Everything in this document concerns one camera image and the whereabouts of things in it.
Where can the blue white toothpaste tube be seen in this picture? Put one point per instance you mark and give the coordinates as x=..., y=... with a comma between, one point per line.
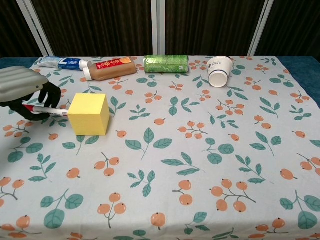
x=62, y=63

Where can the brown drink bottle red label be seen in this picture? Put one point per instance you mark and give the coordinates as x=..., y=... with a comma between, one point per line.
x=112, y=70

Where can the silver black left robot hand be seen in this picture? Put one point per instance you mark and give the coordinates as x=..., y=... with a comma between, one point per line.
x=20, y=82

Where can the white paper cup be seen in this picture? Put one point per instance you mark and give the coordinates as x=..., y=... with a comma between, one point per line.
x=220, y=68

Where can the red white marker pen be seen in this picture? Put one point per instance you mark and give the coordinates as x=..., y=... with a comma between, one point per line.
x=56, y=111

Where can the green drink can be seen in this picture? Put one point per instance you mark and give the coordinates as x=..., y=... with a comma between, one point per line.
x=166, y=64

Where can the dark ribbed partition panel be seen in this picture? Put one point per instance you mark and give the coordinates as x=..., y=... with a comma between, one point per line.
x=15, y=30
x=212, y=27
x=100, y=27
x=295, y=27

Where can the floral leaf berry tablecloth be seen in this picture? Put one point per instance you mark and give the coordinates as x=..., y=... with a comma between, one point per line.
x=175, y=155

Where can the yellow cube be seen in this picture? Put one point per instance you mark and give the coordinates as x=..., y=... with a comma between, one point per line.
x=87, y=115

